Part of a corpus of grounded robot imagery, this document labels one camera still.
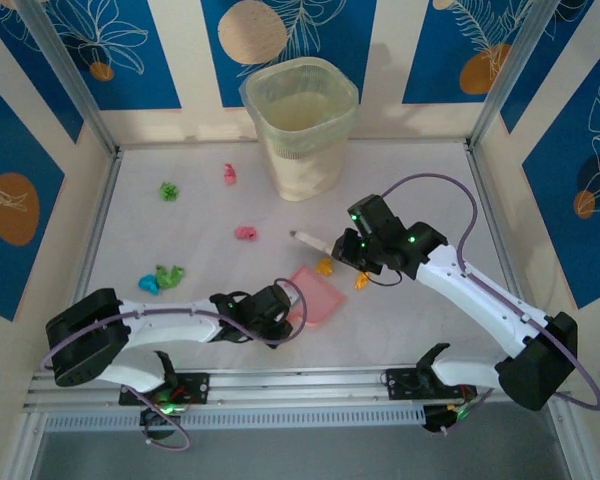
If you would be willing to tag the grey bristle hand brush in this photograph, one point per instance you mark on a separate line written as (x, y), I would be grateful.
(310, 240)

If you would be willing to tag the blue crumpled paper scrap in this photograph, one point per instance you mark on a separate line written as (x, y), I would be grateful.
(149, 285)

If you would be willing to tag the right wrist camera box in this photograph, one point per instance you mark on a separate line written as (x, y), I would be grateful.
(372, 212)

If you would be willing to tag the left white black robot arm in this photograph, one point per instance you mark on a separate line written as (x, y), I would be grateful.
(165, 325)

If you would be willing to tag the pink plastic dustpan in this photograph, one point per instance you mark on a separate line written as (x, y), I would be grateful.
(320, 300)

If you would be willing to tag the aluminium mounting rail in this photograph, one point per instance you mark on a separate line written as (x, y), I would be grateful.
(300, 387)

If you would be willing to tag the translucent green bin liner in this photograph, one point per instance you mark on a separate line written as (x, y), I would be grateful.
(280, 137)

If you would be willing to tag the cream waste bin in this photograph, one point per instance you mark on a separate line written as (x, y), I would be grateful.
(305, 175)

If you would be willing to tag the green crumpled paper scrap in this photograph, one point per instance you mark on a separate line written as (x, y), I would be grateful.
(165, 277)
(168, 191)
(178, 274)

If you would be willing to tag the aluminium frame post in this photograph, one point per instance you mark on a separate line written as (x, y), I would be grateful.
(510, 70)
(65, 70)

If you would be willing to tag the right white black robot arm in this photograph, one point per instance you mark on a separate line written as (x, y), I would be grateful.
(480, 295)

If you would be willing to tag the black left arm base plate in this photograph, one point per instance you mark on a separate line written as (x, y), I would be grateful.
(195, 387)

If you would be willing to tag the pink crumpled paper scrap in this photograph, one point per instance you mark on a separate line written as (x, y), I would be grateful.
(245, 232)
(229, 174)

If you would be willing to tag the orange crumpled paper scrap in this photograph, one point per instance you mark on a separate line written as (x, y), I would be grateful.
(362, 281)
(325, 267)

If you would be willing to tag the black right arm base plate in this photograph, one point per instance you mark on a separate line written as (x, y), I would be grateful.
(400, 384)

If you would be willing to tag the aluminium table edge rail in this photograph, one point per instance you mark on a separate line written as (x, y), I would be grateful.
(485, 200)
(102, 210)

